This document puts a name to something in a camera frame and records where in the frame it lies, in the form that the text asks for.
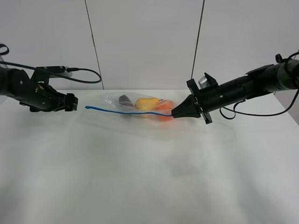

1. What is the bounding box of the purple eggplant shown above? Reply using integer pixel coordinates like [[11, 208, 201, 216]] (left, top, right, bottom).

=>
[[118, 95, 135, 108]]

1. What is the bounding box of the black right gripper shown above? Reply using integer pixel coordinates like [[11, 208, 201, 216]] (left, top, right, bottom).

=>
[[171, 79, 212, 124]]

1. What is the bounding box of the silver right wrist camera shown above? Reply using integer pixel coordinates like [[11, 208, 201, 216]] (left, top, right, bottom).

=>
[[198, 72, 218, 89]]

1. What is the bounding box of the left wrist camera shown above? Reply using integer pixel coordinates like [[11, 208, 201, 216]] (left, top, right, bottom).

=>
[[36, 66, 72, 78]]

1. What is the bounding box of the clear blue-zip plastic bag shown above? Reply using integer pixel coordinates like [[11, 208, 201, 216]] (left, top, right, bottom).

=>
[[85, 92, 177, 122]]

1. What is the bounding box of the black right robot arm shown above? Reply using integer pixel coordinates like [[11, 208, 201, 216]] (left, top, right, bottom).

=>
[[86, 59, 299, 124]]

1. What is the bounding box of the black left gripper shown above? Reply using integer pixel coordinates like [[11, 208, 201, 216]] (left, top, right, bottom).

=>
[[19, 84, 78, 112]]

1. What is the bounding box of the yellow pear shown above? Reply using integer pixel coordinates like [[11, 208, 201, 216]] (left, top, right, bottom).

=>
[[135, 98, 159, 111]]

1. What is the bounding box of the black left camera cable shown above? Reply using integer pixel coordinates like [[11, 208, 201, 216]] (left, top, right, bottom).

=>
[[0, 43, 102, 84]]

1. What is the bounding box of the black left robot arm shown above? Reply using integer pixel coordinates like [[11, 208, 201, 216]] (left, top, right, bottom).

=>
[[0, 66, 78, 112]]

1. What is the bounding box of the orange fruit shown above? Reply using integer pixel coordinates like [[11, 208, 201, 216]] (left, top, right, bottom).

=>
[[154, 100, 176, 122]]

